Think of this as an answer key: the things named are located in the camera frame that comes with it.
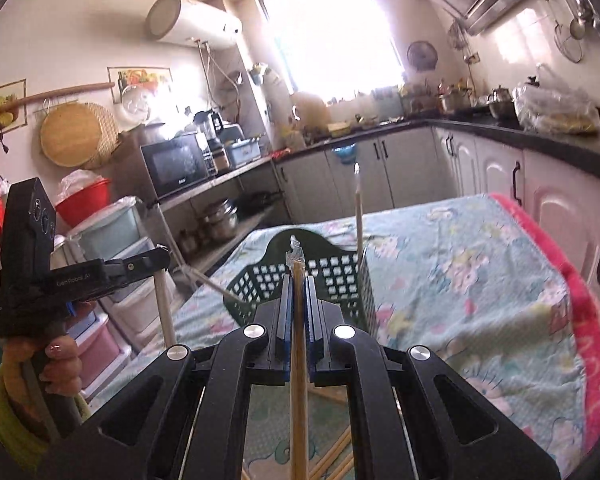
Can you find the left hand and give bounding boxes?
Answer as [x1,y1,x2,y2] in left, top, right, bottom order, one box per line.
[1,335,82,405]

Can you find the patterned teal table cloth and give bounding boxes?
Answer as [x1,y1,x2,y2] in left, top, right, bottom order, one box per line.
[173,195,585,479]

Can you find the red plastic basin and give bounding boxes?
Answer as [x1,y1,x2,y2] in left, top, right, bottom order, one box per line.
[56,179,111,228]

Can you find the white lower cabinets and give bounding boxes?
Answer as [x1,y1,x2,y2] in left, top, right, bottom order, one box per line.
[276,126,600,300]

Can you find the dark green utensil basket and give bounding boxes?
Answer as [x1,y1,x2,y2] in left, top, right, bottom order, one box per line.
[223,227,379,336]

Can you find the plastic drawer tower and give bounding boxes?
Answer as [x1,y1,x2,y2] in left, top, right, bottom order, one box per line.
[66,197,170,400]

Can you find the hanging skimmer ladle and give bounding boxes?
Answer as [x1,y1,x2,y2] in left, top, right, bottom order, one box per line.
[554,22,584,64]

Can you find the stacked steel pots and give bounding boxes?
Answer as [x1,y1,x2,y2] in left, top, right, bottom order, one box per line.
[202,198,238,242]

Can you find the black microwave oven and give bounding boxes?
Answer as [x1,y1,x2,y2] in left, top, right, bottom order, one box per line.
[140,134,210,200]

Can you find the steel kettle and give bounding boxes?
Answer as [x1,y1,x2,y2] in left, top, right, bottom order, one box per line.
[488,86,517,120]

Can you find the chopsticks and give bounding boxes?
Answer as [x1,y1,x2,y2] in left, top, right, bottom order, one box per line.
[286,235,309,480]
[353,162,364,263]
[154,270,176,349]

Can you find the blender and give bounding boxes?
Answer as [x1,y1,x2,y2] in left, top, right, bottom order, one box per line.
[194,110,224,151]

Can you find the wall fan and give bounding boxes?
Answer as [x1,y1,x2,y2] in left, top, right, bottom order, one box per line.
[406,40,438,72]

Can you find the pink blanket under cloth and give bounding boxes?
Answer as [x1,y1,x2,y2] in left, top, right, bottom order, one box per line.
[490,193,600,451]

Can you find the window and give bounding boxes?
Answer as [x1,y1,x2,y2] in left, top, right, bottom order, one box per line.
[259,0,403,102]

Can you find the yellow sleeve forearm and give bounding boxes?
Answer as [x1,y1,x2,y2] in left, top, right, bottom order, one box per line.
[0,365,91,474]

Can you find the round bamboo tray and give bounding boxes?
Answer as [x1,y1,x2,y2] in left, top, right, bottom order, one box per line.
[40,102,119,169]

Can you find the wrapped chopsticks standing in basket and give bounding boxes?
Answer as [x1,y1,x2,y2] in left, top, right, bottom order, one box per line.
[353,162,364,263]

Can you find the clear plastic bag of food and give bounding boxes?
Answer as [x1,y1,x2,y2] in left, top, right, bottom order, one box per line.
[513,84,600,136]

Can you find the white water heater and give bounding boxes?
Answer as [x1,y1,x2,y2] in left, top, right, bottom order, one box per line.
[145,0,242,50]

